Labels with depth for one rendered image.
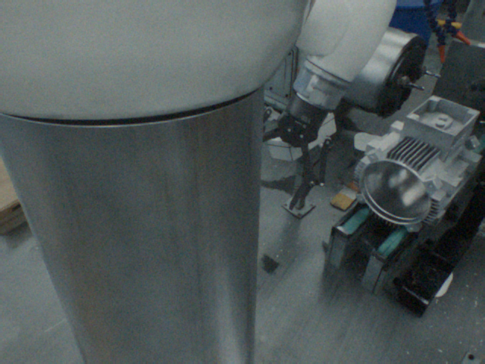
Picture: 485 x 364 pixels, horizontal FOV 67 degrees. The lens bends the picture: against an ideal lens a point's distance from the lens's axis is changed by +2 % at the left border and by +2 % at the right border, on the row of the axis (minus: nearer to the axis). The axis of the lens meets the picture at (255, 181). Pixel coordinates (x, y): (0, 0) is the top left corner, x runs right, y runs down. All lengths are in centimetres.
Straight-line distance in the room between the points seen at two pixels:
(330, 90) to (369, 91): 48
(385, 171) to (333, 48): 40
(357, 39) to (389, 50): 49
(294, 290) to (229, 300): 71
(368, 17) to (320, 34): 7
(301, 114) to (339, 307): 44
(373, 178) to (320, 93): 32
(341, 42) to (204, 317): 53
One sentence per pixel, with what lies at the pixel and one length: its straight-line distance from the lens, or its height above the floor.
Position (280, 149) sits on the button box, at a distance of 83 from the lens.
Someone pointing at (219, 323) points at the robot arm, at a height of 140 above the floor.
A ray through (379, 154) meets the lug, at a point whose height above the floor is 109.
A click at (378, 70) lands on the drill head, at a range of 110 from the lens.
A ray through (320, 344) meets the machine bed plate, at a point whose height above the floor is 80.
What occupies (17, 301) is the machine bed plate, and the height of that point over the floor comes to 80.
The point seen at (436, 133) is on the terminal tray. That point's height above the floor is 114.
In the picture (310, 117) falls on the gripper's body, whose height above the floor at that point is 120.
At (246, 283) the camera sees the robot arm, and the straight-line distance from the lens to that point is 18.
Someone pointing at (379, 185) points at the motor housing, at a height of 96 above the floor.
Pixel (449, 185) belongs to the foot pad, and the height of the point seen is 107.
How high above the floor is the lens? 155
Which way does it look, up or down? 42 degrees down
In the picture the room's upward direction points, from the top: straight up
